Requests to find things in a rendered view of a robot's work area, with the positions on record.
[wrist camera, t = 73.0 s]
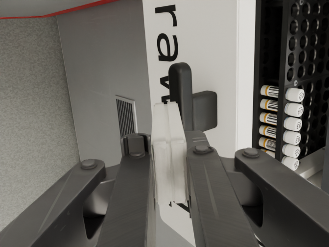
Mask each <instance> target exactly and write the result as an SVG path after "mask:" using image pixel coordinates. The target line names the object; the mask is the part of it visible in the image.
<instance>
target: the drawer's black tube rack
mask: <svg viewBox="0 0 329 247"><path fill-rule="evenodd" d="M300 5H301V15H300V29H299V43H298V57H297V70H296V80H295V81H294V83H292V84H288V85H285V86H284V87H286V86H289V85H293V84H294V86H295V88H297V89H303V90H304V93H305V95H304V98H303V100H302V101H301V102H294V103H297V104H301V105H302V106H303V108H304V110H303V113H302V115H301V116H300V117H295V116H293V117H294V118H297V119H300V120H301V121H302V126H301V128H300V130H299V131H294V132H298V133H300V135H301V139H300V142H299V143H298V144H297V145H296V146H298V147H299V148H300V154H299V156H298V157H296V159H298V160H300V159H302V158H304V157H306V156H308V155H310V154H312V153H313V152H315V151H317V150H319V149H321V148H323V147H325V146H326V138H327V129H328V120H329V0H300ZM282 11H283V0H256V12H255V48H254V84H253V120H252V148H256V149H266V150H269V151H272V152H275V151H274V150H270V149H267V148H264V147H262V146H260V145H259V140H260V138H261V137H265V138H268V139H273V140H276V139H275V138H272V137H269V136H265V135H262V134H260V132H259V128H260V126H261V125H266V126H271V127H275V128H277V126H276V125H273V124H269V123H264V122H261V121H260V115H261V113H262V112H265V113H271V114H276V115H277V112H276V111H271V110H267V109H262V108H261V107H260V103H261V101H262V99H269V100H276V101H278V98H276V97H270V96H265V95H261V92H260V91H261V88H262V86H263V85H268V86H277V87H278V86H279V74H280V55H281V37H282Z"/></svg>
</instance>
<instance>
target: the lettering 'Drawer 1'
mask: <svg viewBox="0 0 329 247"><path fill-rule="evenodd" d="M173 11H176V6H175V4H174V5H168V6H162V7H156V8H155V13H163V12H168V13H170V14H171V15H172V18H173V26H177V20H176V16H175V14H174V12H173ZM162 39H165V41H166V45H167V56H166V55H164V54H163V53H162V51H161V48H160V41H161V40H162ZM173 40H174V46H175V50H174V54H173V55H172V56H170V43H169V39H168V36H167V35H166V34H164V33H161V34H159V36H158V38H157V48H158V52H159V54H160V55H158V58H159V61H169V62H171V61H174V60H175V59H176V58H177V55H178V42H177V37H176V35H173ZM166 81H168V76H165V77H161V78H160V84H161V85H163V86H164V87H166V88H168V89H169V84H167V83H165V82H166ZM167 99H170V97H169V95H167V96H162V97H161V100H162V102H163V103H164V104H167V102H168V101H167ZM187 203H188V207H187V206H185V205H184V204H182V203H176V204H177V205H179V206H180V207H181V208H183V209H184V210H186V211H187V212H189V200H187ZM169 206H170V207H172V206H171V201H170V204H169Z"/></svg>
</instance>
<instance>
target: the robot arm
mask: <svg viewBox="0 0 329 247"><path fill-rule="evenodd" d="M120 145H121V154H122V158H121V161H120V164H117V165H114V166H110V167H105V163H104V161H102V160H99V159H88V160H87V159H86V160H83V161H82V162H79V163H77V164H76V165H74V166H73V167H72V168H71V169H70V170H69V171H68V172H67V173H65V174H64V175H63V176H62V177H61V178H60V179H59V180H57V181H56V182H55V183H54V184H53V185H52V186H51V187H50V188H48V189H47V190H46V191H45V192H44V193H43V194H42V195H41V196H40V197H38V198H37V199H36V200H35V201H34V202H33V203H32V204H31V205H29V206H28V207H27V208H26V209H25V210H24V211H23V212H22V213H20V214H19V215H18V216H17V217H16V218H15V219H14V220H13V221H12V222H11V223H10V224H8V225H7V226H6V227H5V228H4V229H3V230H2V231H1V232H0V247H95V245H96V244H97V245H96V247H155V244H156V202H158V204H170V201H174V202H175V203H186V202H187V200H189V218H190V219H191V220H192V227H193V233H194V239H195V245H196V247H260V246H259V243H258V241H257V239H256V237H255V235H256V236H257V237H258V238H259V240H260V241H261V242H262V243H263V244H264V246H265V247H329V194H328V193H326V192H325V191H323V190H322V189H320V188H319V187H317V186H316V185H314V184H313V183H311V182H310V181H308V180H307V179H305V178H304V177H302V176H301V175H299V174H297V173H296V172H294V171H293V170H291V169H290V168H289V167H287V166H286V165H284V164H283V163H281V162H280V161H278V160H277V159H275V158H274V157H272V156H271V155H269V154H268V153H266V152H264V151H262V150H260V149H256V148H242V149H239V150H237V151H236V152H235V158H227V157H222V156H219V155H218V152H217V150H216V149H215V148H213V147H211V146H210V144H209V142H208V140H207V137H206V135H205V133H204V132H202V131H200V130H197V131H184V130H183V125H182V121H181V117H180V112H179V108H178V104H177V103H176V102H175V101H174V102H167V104H164V103H163V102H159V103H155V105H154V108H153V121H152V133H151V134H146V133H131V134H127V135H124V136H122V137H121V138H120Z"/></svg>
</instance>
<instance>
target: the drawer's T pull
mask: <svg viewBox="0 0 329 247"><path fill-rule="evenodd" d="M168 81H169V97H170V102H174V101H175V102H176V103H177V104H178V108H179V112H180V117H181V121H182V125H183V130H184V131H197V130H200V131H202V132H204V131H207V130H210V129H213V128H216V127H217V93H216V92H213V91H208V90H206V91H202V92H198V93H194V94H193V93H192V71H191V68H190V66H189V65H188V64H187V63H185V62H179V63H174V64H172V65H171V66H170V67H169V70H168Z"/></svg>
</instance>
